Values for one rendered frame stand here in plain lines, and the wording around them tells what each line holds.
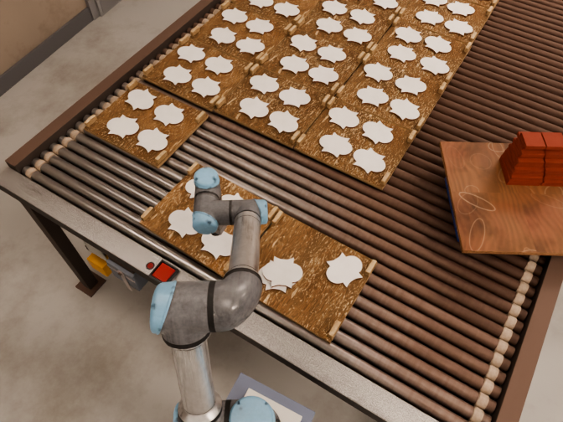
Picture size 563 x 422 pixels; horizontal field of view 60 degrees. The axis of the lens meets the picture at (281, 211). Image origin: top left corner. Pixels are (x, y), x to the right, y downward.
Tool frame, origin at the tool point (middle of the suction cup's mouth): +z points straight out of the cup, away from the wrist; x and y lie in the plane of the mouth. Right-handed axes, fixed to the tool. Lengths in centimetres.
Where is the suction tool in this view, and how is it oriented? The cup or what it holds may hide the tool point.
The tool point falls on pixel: (216, 230)
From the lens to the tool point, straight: 171.7
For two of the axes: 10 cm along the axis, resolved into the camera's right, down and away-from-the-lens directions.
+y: -8.9, -3.7, 2.4
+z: -0.1, 5.6, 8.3
